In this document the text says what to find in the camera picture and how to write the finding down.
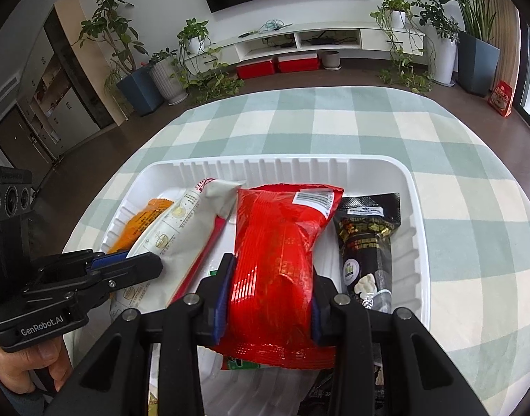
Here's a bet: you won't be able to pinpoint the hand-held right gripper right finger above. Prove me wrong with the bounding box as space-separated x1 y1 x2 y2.
310 275 486 416

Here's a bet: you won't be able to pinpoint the green and red snack packet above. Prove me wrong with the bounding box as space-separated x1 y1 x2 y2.
221 353 266 371

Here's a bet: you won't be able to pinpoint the beige curtain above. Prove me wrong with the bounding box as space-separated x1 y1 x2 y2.
486 0 521 92

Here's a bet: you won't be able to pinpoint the trailing pothos in white pot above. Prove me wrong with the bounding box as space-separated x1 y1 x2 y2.
176 18 244 105
371 0 434 94

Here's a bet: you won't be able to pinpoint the white television cabinet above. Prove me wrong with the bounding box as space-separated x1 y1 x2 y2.
184 21 426 67

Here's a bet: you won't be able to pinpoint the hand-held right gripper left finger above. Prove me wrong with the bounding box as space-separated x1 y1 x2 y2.
44 252 237 416

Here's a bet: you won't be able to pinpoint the white plastic tray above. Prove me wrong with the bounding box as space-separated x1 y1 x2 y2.
102 154 430 416

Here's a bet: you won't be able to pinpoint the large red snack packet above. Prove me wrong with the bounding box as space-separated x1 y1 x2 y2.
213 184 344 370

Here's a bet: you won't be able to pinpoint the tree plant in blue pot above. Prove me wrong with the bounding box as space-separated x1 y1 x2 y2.
72 0 165 117

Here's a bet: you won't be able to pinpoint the bushy plant in white pot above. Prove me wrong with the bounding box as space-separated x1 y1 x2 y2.
416 0 460 86

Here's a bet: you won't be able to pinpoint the red paper bag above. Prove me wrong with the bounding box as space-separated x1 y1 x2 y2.
488 80 514 118

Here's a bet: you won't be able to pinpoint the green checked tablecloth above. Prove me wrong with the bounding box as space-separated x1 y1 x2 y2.
61 87 530 416

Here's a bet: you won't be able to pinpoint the pink snack packet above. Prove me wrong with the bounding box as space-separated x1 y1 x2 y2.
170 217 228 306

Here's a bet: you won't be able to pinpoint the orange snack packet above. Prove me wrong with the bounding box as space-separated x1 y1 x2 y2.
106 198 174 254

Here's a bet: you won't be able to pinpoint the large-leaf plant in grey pot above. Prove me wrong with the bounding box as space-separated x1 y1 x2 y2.
429 0 502 97

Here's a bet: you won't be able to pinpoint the red storage box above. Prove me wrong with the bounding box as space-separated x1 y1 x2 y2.
277 53 321 73
236 60 278 80

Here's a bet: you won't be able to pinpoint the long white green-print packet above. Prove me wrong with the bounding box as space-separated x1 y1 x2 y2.
109 177 244 313

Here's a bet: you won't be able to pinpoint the black snack packet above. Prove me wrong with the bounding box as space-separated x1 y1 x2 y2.
336 193 401 313

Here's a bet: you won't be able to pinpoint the tall storage cabinet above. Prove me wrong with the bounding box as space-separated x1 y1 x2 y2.
0 6 116 170

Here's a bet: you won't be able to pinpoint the person's left hand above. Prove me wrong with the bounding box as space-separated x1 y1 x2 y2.
0 336 72 395

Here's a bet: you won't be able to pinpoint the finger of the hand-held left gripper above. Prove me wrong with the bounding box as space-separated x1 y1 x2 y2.
22 252 164 308
33 249 133 287

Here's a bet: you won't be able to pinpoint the plant in white ribbed pot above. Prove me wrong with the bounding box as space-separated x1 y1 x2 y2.
149 49 190 105

